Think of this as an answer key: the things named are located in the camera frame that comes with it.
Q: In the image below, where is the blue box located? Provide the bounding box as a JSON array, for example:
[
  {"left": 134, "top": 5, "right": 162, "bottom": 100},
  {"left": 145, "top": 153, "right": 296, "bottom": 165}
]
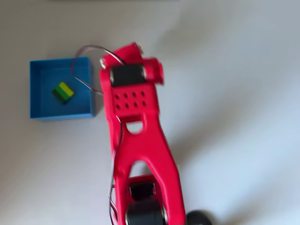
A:
[{"left": 29, "top": 56, "right": 96, "bottom": 122}]

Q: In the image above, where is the thin cable along arm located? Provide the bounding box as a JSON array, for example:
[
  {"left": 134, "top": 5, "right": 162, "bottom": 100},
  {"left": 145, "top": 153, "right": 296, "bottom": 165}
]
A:
[{"left": 107, "top": 117, "right": 124, "bottom": 225}]

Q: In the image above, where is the green lego brick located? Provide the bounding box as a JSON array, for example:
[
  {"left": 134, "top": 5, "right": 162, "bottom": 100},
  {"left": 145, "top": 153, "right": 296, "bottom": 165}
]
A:
[{"left": 51, "top": 81, "right": 75, "bottom": 105}]

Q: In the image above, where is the black round object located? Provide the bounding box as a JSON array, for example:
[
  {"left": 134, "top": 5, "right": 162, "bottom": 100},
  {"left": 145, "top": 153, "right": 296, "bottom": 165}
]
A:
[{"left": 186, "top": 210, "right": 212, "bottom": 225}]

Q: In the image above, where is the black red looped cable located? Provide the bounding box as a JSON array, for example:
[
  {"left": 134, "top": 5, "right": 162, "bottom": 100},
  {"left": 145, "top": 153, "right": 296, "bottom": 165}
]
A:
[{"left": 70, "top": 44, "right": 127, "bottom": 96}]

